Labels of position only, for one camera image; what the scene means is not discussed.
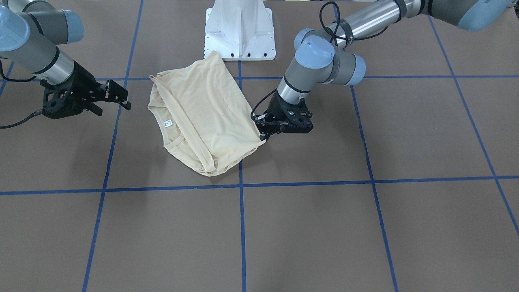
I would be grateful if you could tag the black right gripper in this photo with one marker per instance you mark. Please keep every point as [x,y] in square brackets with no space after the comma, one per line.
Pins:
[84,83]

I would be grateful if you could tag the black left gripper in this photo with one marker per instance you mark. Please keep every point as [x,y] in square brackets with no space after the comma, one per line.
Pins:
[277,106]

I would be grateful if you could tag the cream long-sleeve printed shirt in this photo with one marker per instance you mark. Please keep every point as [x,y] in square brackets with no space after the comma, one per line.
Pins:
[203,116]

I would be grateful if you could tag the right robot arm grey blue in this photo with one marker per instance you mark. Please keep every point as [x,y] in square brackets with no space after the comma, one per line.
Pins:
[31,32]

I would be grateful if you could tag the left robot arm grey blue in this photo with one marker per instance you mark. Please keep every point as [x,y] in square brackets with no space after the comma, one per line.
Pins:
[320,56]

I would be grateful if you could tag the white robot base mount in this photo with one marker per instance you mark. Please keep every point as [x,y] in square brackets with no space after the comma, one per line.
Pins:
[240,30]

